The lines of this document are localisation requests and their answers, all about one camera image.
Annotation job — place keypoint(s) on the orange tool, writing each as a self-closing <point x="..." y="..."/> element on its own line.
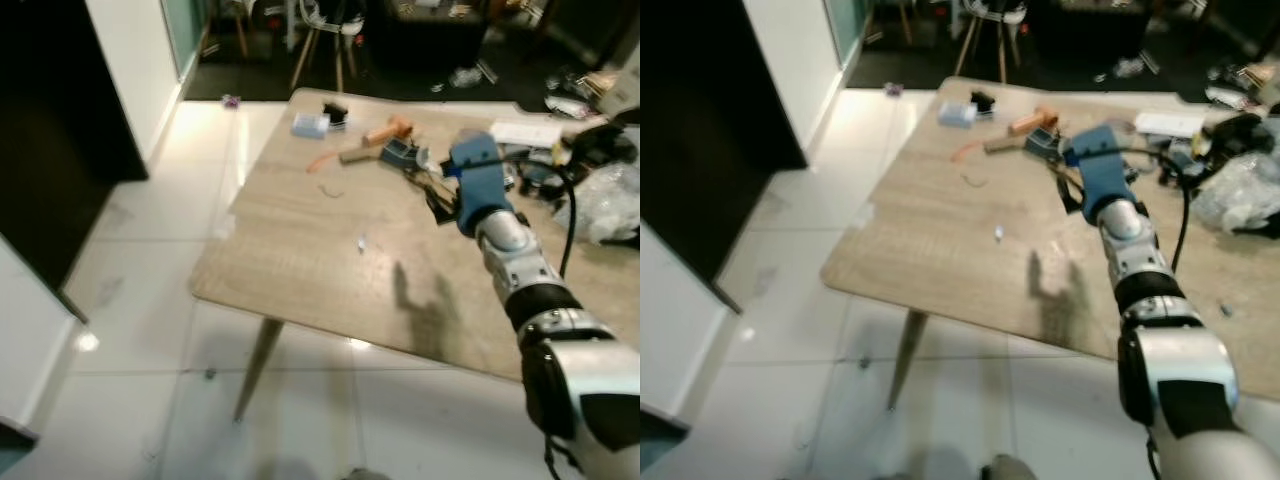
<point x="390" y="130"/>
<point x="1035" y="121"/>

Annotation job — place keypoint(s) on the brown wooden block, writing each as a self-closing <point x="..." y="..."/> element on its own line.
<point x="360" y="154"/>
<point x="1003" y="144"/>

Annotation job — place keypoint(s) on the tall black cabinet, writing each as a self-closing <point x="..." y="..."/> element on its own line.
<point x="60" y="130"/>
<point x="710" y="120"/>

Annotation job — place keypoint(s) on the wooden-legged chair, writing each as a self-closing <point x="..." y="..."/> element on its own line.
<point x="340" y="20"/>
<point x="1000" y="15"/>

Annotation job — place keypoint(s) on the thin orange strip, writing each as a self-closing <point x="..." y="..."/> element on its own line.
<point x="320" y="158"/>
<point x="966" y="151"/>

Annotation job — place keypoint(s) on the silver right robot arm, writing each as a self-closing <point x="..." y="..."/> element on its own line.
<point x="560" y="330"/>
<point x="1170" y="345"/>

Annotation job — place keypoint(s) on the small purple scrap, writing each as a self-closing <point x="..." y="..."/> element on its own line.
<point x="894" y="90"/>
<point x="231" y="101"/>

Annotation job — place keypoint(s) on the crumpled clear wrapper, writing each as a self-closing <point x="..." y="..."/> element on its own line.
<point x="1122" y="68"/>
<point x="467" y="76"/>

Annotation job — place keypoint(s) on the flat white box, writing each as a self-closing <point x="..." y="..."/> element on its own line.
<point x="1170" y="124"/>
<point x="527" y="133"/>

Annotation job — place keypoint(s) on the large clear plastic bag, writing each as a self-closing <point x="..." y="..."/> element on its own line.
<point x="1240" y="195"/>
<point x="605" y="205"/>

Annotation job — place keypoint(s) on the small blue white box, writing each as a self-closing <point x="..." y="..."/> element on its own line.
<point x="957" y="114"/>
<point x="310" y="125"/>

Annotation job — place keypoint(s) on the small blue black device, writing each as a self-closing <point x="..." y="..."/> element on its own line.
<point x="1043" y="147"/>
<point x="404" y="154"/>

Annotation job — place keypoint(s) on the wooden table leg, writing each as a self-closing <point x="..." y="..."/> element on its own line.
<point x="255" y="365"/>
<point x="908" y="355"/>

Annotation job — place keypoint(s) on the small black object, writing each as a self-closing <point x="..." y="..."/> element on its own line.
<point x="335" y="114"/>
<point x="985" y="103"/>

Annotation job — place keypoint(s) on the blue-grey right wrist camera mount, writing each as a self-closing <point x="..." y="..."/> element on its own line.
<point x="480" y="180"/>
<point x="1100" y="170"/>

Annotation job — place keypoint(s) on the white cabinet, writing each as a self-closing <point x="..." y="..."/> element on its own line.
<point x="30" y="350"/>
<point x="680" y="340"/>

